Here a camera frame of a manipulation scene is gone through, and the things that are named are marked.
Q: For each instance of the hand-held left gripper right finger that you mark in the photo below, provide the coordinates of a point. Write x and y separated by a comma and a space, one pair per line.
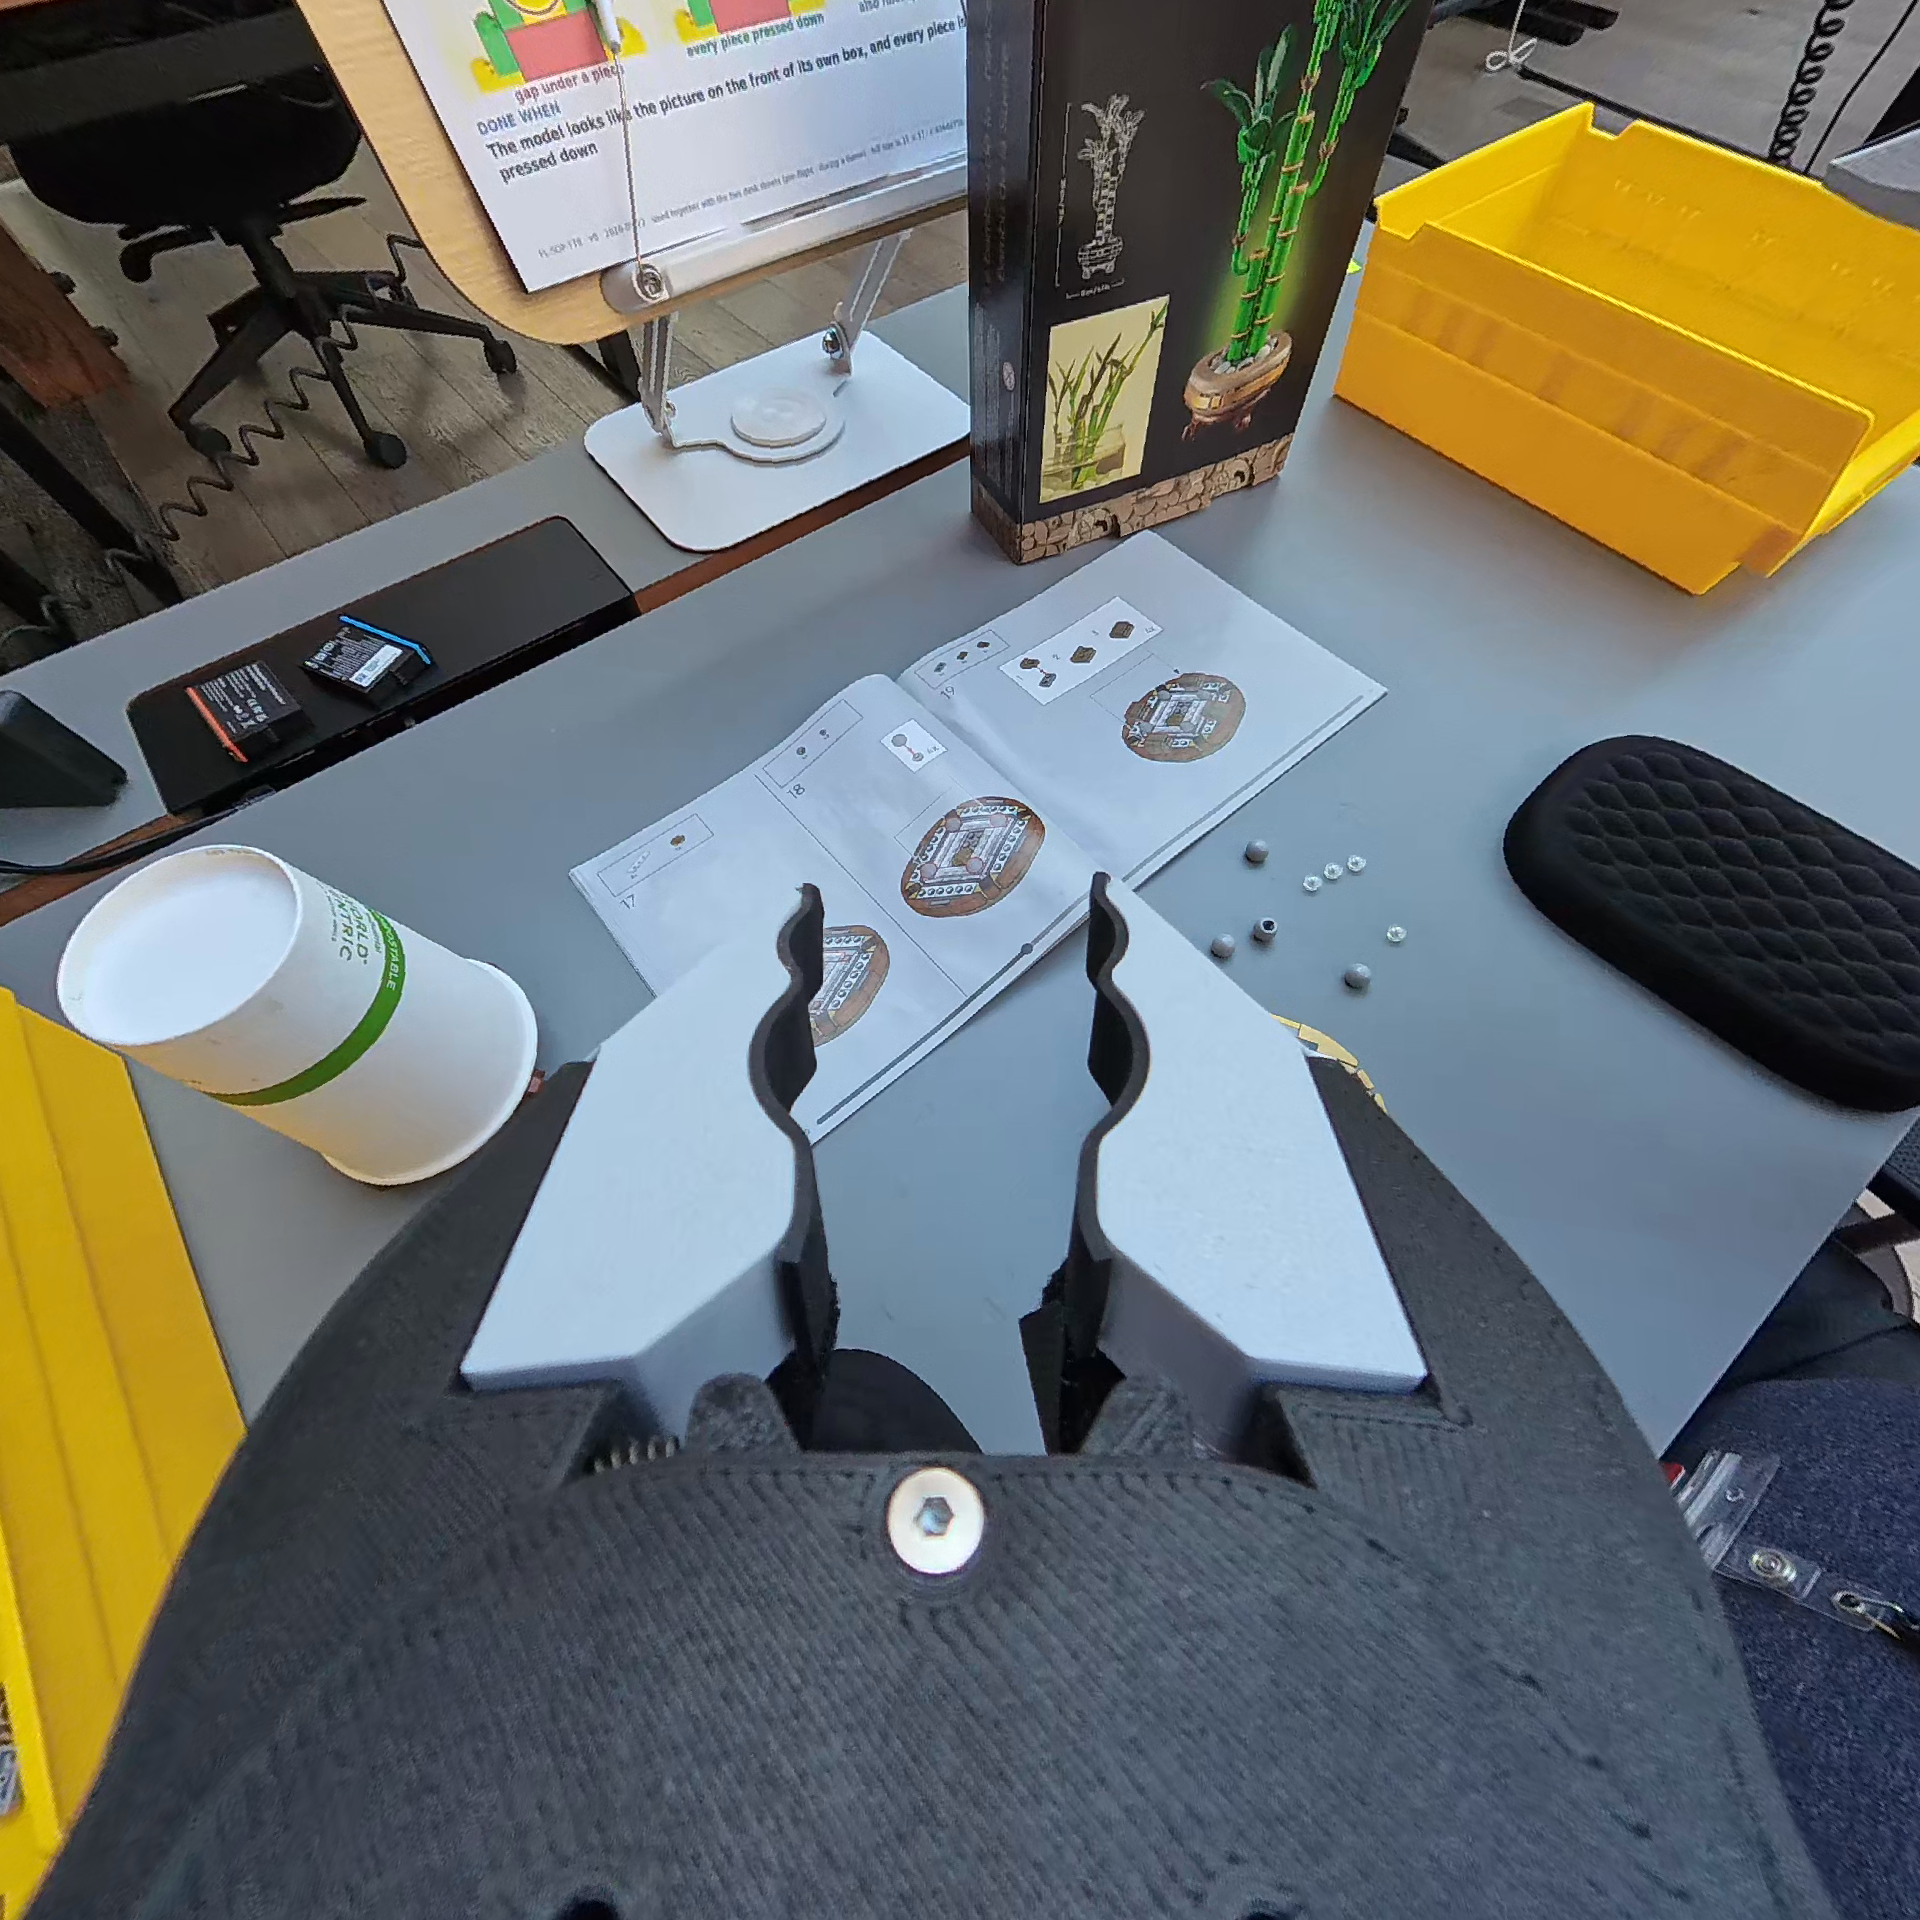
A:
1242, 1200

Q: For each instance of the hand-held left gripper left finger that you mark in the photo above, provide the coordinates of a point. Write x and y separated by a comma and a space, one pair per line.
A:
645, 1200

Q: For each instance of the gold round lego base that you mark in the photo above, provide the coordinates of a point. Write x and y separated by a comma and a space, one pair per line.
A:
1328, 1040

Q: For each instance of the lego instruction booklet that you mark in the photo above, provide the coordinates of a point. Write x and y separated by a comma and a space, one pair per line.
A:
975, 723

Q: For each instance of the black lego set box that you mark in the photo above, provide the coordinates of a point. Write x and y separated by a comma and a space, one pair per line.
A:
1137, 226

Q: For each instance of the white paper cup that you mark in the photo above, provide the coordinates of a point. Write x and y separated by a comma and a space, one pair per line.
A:
273, 1004

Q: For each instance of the black wrist rest pad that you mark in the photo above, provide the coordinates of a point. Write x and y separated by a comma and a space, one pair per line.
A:
1725, 917

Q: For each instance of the yellow plastic bin stack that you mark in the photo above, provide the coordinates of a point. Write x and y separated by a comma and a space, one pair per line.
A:
1618, 376
74, 1348

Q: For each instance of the black battery blue stripe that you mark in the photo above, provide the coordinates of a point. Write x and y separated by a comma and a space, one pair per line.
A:
370, 658

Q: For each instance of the black desk mat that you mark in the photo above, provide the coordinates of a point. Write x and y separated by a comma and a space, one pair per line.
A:
496, 598

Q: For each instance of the black battery orange stripe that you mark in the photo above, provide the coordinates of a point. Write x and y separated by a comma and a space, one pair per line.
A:
245, 705

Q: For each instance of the printed instruction sheet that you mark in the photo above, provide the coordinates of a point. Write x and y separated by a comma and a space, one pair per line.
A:
676, 135

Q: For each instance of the black office chair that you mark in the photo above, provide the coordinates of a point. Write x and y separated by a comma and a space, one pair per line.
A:
226, 165

